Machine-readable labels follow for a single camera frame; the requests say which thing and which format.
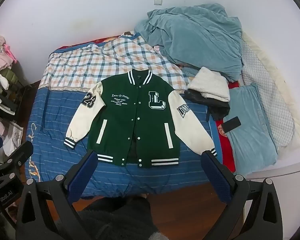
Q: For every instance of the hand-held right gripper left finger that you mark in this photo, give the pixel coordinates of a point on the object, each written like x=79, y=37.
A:
x=83, y=172

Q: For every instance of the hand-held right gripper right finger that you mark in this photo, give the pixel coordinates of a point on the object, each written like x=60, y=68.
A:
x=216, y=176

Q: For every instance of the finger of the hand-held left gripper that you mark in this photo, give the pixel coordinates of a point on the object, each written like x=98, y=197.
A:
x=20, y=156

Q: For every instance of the green varsity jacket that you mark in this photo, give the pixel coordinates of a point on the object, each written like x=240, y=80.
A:
x=145, y=130

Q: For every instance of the pile of folded clothes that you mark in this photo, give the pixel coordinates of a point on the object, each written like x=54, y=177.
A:
x=5, y=92

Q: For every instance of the white paper bag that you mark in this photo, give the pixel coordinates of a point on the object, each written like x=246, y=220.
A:
x=13, y=137

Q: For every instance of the blue striped bed sheet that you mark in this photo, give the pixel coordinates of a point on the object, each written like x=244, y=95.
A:
x=52, y=130

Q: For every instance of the teal pillow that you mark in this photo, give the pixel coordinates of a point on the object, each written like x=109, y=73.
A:
x=250, y=135

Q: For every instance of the black phone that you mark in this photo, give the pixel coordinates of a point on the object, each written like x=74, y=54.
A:
x=231, y=124

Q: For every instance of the person's dark fleece clothing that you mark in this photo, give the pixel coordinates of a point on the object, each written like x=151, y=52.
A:
x=120, y=217

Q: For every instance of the black garment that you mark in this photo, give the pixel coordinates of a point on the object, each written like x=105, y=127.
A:
x=220, y=111

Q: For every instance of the white cabinet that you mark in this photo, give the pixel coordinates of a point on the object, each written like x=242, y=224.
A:
x=285, y=170

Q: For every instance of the white folded cloth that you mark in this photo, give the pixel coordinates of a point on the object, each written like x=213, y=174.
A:
x=210, y=85

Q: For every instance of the pink hanger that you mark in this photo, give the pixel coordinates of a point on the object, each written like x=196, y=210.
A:
x=10, y=52

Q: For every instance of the white quilted mattress pad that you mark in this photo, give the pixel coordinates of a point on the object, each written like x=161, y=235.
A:
x=270, y=85

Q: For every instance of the plaid bed sheet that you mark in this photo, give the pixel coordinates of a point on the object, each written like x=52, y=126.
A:
x=90, y=60

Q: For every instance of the teal blanket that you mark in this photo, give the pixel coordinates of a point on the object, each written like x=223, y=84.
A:
x=190, y=37

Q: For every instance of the white wall switch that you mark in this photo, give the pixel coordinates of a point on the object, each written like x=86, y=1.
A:
x=158, y=1

